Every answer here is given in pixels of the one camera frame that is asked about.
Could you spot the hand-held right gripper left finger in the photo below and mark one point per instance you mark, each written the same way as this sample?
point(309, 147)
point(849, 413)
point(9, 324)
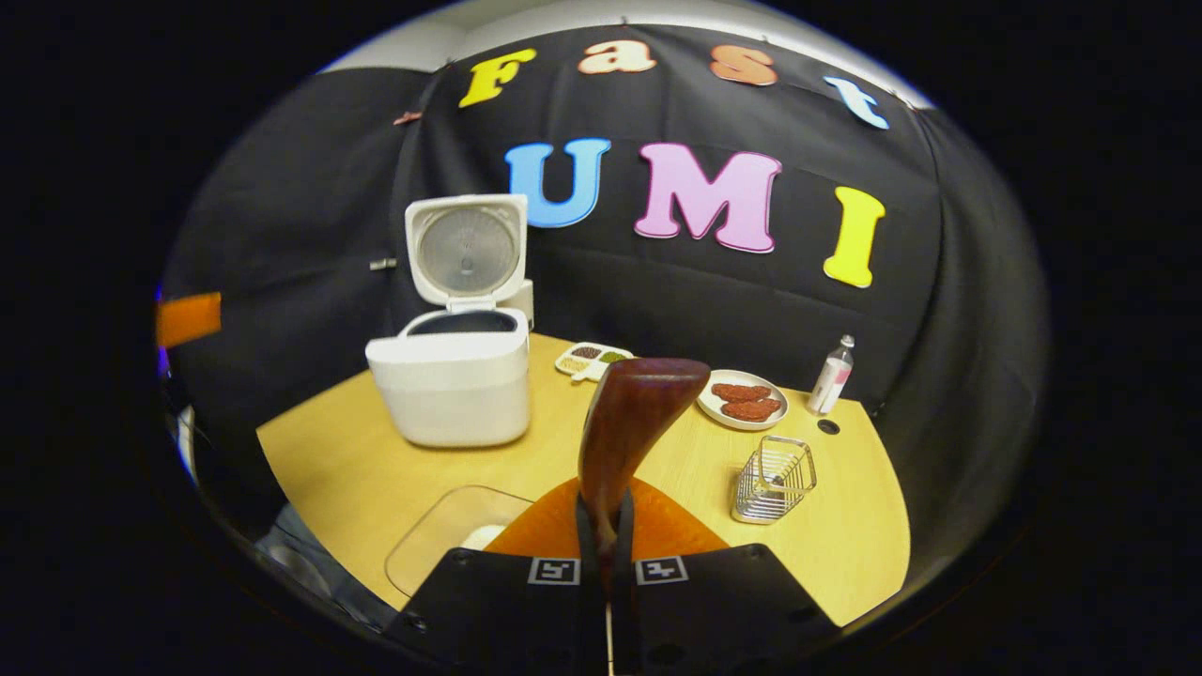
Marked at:
point(507, 610)

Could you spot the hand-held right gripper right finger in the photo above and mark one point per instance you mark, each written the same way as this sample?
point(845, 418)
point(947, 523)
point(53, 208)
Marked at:
point(723, 610)

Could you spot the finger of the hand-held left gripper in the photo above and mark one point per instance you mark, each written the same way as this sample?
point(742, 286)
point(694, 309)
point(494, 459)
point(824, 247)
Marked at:
point(188, 319)

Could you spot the white rice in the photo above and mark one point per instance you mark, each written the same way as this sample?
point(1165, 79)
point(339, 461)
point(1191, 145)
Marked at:
point(484, 538)

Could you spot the brown wooden spoon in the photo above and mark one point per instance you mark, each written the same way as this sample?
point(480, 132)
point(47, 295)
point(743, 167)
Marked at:
point(629, 422)

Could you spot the white rice cooker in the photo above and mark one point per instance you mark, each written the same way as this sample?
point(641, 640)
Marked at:
point(451, 404)

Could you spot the clear glass container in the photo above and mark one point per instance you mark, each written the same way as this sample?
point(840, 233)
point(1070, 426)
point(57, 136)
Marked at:
point(432, 545)

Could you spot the white round plate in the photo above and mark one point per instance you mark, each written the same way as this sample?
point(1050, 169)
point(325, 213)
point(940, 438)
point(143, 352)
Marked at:
point(714, 409)

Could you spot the reddish brown meat piece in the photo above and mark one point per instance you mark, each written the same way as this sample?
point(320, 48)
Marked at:
point(742, 391)
point(751, 410)

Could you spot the small clear bottle pink label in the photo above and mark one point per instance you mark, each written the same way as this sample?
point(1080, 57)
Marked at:
point(831, 380)

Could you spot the white divided bean dish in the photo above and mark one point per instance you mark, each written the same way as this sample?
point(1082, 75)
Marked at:
point(592, 366)

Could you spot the pink clothes peg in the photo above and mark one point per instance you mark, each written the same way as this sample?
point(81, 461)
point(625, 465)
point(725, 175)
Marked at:
point(408, 117)

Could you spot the white toaster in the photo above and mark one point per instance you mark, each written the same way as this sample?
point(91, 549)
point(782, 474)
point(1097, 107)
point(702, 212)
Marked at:
point(528, 305)

